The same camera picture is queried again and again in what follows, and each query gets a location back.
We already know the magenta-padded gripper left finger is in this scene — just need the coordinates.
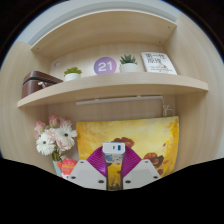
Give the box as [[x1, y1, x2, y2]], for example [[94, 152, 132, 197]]
[[63, 145, 109, 191]]

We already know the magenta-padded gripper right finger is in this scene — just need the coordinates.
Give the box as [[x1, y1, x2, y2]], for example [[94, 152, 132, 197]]
[[121, 147, 162, 191]]

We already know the white charger block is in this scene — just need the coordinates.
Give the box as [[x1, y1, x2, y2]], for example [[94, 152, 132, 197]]
[[102, 142, 126, 165]]

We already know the red plush mouse toy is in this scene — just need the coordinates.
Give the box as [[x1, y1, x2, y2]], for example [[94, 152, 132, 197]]
[[56, 157, 79, 179]]

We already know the light blue vase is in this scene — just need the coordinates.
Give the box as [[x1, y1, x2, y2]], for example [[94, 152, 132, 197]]
[[52, 159, 64, 177]]

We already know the yellow poppy flower painting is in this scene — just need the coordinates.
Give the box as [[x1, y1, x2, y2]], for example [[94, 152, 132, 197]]
[[75, 115, 180, 191]]

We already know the pink and white flower bouquet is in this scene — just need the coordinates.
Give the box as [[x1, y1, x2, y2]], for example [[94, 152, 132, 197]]
[[33, 114, 79, 163]]

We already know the white light bar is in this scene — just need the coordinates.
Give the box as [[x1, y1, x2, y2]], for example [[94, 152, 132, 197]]
[[75, 95, 164, 107]]

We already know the light wooden shelf unit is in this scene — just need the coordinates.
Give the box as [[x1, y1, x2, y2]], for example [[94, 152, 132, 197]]
[[17, 9, 210, 110]]

